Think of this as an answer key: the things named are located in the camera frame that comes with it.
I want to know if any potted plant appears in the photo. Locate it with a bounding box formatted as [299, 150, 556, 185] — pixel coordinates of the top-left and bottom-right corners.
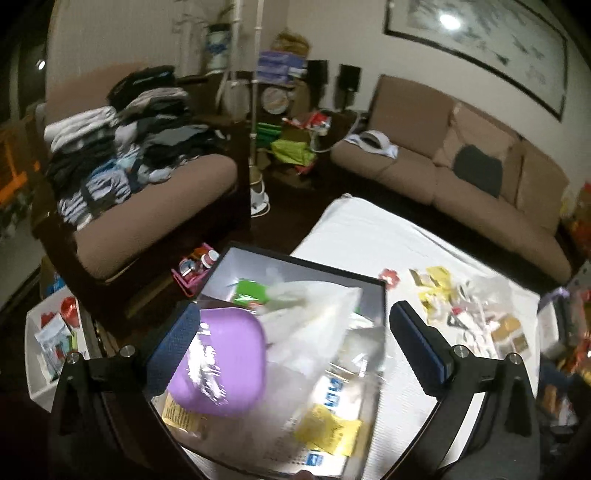
[174, 0, 237, 75]

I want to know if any round tin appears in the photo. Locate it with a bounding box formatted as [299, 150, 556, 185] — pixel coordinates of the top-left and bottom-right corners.
[261, 85, 290, 116]

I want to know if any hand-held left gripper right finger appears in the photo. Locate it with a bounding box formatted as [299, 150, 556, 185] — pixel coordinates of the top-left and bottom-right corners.
[383, 300, 542, 480]

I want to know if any white ribbed table mat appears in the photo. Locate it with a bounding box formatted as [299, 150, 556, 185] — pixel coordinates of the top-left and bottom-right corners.
[291, 196, 546, 480]

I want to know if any pile of folded clothes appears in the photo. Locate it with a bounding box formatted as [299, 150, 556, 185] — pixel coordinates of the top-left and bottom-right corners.
[44, 67, 228, 230]

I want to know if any black speaker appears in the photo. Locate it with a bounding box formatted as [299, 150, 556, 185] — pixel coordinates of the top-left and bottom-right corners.
[307, 60, 330, 86]
[339, 65, 362, 92]

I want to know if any tan sofa cushion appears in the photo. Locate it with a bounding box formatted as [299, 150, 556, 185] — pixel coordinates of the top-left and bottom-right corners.
[434, 104, 519, 185]
[516, 141, 570, 232]

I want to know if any white appliance box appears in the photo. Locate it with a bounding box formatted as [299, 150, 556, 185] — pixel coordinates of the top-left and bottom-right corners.
[537, 286, 570, 357]

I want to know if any purple plastic dish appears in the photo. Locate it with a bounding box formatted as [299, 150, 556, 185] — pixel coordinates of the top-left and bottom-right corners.
[167, 308, 267, 419]

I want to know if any framed wall painting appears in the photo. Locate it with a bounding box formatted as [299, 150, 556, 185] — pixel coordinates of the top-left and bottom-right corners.
[383, 0, 570, 122]

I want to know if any yellow bag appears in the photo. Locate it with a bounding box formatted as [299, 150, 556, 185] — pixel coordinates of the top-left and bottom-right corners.
[272, 31, 310, 54]

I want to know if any yellow packet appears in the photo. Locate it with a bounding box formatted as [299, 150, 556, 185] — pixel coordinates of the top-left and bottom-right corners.
[294, 405, 364, 459]

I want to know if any white cap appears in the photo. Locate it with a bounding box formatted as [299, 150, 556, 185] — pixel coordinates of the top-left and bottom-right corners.
[346, 130, 399, 160]

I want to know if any white storage bin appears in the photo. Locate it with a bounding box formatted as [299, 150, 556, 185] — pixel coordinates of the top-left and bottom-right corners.
[25, 299, 94, 412]

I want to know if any brown armchair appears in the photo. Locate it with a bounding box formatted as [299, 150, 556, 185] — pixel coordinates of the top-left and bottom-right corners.
[34, 65, 242, 283]

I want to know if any brown sofa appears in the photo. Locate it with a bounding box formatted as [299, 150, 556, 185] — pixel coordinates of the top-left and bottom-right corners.
[330, 74, 574, 283]

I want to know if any pile of colourful snack packets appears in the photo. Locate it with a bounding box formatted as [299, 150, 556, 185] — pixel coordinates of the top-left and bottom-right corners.
[539, 182, 591, 428]

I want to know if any black cushion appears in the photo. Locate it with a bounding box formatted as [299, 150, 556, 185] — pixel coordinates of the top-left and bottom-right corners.
[453, 144, 503, 199]

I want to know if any scatter of small packets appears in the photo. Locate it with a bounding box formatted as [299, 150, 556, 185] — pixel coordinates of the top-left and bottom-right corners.
[409, 265, 533, 359]

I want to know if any white pole stand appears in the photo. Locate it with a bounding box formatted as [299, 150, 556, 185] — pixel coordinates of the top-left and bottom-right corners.
[216, 0, 271, 219]

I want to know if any black-rimmed storage box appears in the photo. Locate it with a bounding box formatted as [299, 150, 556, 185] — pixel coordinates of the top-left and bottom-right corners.
[150, 241, 389, 480]

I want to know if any stack of purple boxes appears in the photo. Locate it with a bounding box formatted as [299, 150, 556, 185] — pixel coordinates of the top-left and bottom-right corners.
[256, 50, 308, 85]

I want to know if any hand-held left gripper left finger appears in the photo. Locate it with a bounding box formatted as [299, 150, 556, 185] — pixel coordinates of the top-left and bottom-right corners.
[48, 302, 201, 480]

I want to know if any green bag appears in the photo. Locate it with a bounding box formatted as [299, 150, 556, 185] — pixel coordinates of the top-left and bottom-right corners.
[270, 138, 318, 168]

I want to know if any bright green card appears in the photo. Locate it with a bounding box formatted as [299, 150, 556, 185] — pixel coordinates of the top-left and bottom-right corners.
[233, 279, 270, 306]

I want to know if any pink basket of bottles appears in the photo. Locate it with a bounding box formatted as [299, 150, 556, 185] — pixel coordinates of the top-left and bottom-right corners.
[172, 242, 221, 297]

